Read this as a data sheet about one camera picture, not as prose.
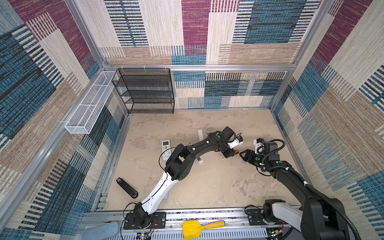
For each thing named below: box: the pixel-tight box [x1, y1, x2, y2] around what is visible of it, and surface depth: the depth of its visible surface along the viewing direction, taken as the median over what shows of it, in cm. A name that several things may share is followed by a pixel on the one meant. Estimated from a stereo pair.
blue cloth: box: [81, 221, 120, 240], surface depth 70 cm
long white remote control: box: [196, 156, 204, 165], surface depth 93 cm
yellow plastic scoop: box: [182, 220, 226, 240], surface depth 72 cm
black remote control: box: [116, 177, 139, 199], surface depth 85 cm
